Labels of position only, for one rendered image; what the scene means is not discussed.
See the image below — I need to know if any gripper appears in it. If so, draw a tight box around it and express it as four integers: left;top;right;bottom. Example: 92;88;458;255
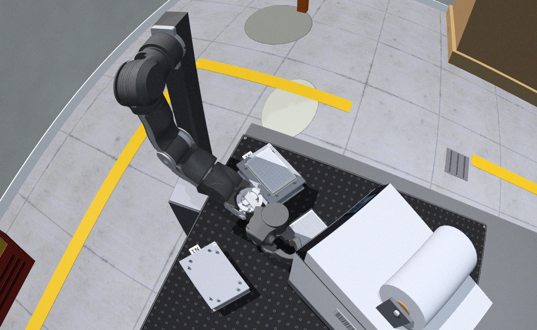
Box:
241;191;302;264

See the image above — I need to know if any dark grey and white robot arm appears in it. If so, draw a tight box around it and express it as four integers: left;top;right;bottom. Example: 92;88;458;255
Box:
113;25;263;220

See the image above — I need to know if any white roll of foil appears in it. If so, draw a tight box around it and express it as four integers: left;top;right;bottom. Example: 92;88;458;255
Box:
379;225;477;330

